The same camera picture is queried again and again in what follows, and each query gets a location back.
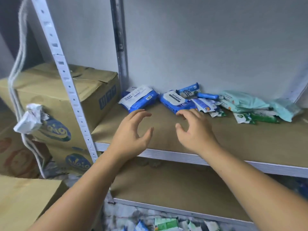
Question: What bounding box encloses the person's left hand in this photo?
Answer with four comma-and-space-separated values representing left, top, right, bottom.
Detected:
107, 109, 155, 162

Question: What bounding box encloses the person's right hand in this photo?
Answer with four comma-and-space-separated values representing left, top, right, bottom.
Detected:
175, 108, 222, 156

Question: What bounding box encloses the grey metal shelf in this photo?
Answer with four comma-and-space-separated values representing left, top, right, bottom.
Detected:
30, 0, 308, 227

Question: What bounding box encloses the person's left forearm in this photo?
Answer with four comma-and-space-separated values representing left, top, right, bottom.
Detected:
29, 149, 135, 231

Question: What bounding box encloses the person's right forearm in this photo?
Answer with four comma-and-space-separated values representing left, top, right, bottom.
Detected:
202, 142, 308, 231

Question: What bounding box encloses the plain cardboard box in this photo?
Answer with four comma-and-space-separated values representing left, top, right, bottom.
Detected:
0, 175, 68, 231

